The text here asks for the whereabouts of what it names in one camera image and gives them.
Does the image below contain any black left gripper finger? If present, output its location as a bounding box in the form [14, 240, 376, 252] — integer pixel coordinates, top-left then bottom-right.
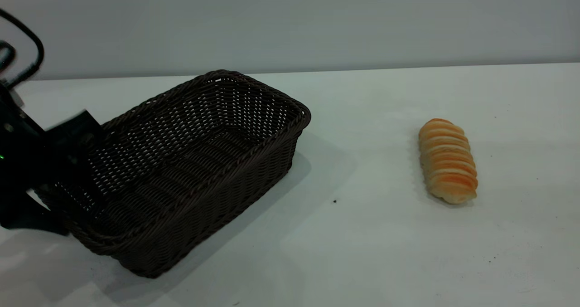
[44, 110, 103, 165]
[0, 193, 69, 236]

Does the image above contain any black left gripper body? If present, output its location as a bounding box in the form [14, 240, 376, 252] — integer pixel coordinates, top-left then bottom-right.
[0, 84, 51, 203]

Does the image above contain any black woven wicker basket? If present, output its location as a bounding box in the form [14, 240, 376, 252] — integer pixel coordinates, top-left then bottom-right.
[34, 70, 312, 279]

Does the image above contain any ridged golden bread roll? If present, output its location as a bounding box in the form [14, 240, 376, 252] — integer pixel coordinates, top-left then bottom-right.
[418, 118, 478, 205]

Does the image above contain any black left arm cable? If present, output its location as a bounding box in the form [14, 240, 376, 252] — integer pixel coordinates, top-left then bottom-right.
[0, 9, 45, 89]

